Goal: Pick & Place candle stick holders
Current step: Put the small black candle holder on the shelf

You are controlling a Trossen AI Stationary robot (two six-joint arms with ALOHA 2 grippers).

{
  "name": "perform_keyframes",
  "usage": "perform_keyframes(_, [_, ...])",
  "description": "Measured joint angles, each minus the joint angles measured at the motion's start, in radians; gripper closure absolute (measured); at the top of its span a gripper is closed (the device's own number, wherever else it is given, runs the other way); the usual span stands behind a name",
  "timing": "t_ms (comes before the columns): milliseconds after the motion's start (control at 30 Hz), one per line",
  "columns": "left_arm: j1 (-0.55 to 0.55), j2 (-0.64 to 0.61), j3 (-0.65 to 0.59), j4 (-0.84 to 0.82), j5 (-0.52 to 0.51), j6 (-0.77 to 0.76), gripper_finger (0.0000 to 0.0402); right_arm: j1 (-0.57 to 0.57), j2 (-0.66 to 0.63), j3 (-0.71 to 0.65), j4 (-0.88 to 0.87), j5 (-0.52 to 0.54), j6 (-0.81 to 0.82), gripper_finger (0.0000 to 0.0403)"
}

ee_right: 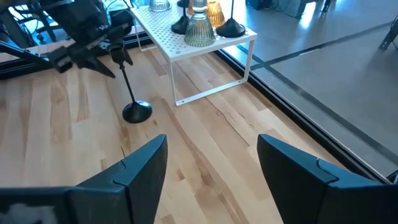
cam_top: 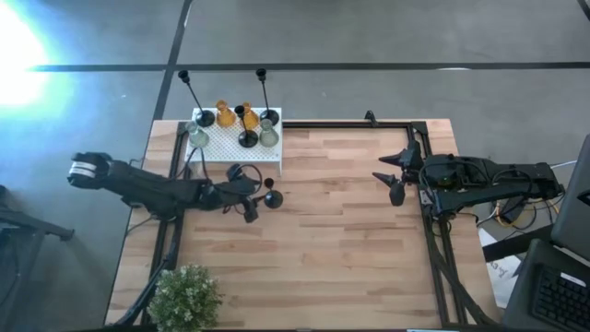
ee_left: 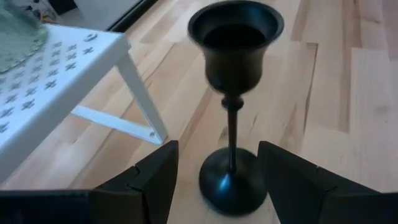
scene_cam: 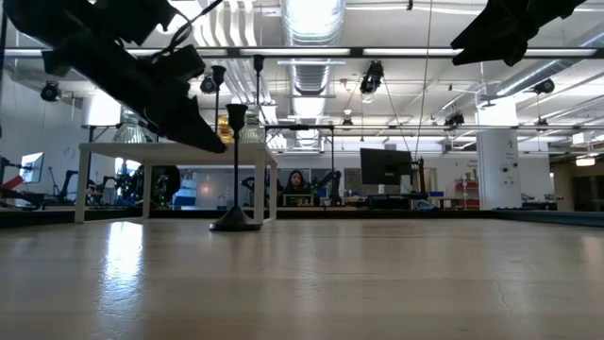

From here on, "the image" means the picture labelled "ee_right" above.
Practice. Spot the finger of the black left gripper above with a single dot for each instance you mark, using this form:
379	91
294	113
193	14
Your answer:
127	54
91	63

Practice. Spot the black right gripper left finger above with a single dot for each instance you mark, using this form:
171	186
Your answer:
146	174

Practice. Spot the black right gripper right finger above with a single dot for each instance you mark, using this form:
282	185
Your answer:
289	180

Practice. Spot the tall black candlestick holder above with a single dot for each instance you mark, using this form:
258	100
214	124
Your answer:
136	112

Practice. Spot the green ribbed glass candle holder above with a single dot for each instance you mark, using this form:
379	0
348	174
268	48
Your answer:
199	34
160	5

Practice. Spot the short black candlestick holder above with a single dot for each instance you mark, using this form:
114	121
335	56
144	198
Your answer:
230	31
179	27

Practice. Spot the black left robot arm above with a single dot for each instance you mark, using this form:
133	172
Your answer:
74	12

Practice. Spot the white perforated metal shelf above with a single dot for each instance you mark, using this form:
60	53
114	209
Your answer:
168	40

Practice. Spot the black furniture leg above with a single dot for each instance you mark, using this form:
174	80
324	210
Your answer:
388	34

